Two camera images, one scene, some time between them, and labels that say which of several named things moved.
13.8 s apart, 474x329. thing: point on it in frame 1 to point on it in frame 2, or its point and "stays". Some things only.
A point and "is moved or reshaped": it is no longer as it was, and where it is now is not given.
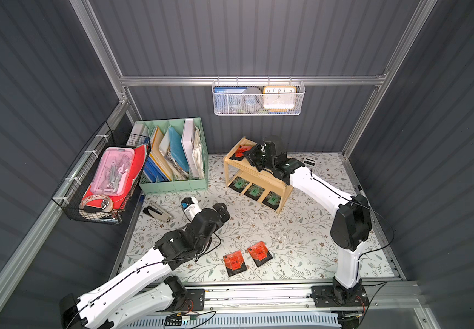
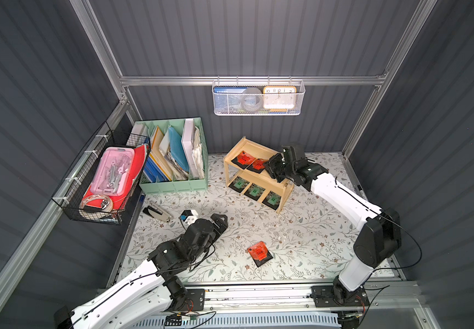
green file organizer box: x=177 y=160 stays
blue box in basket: x=227 y=99 stays
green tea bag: x=272 y=199 stays
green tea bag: x=238 y=184 stays
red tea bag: x=234 y=262 to x=259 y=253
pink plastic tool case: x=114 y=173 stays
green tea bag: x=255 y=192 stays
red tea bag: x=259 y=253 is moved or reshaped
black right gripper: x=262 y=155 to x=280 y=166
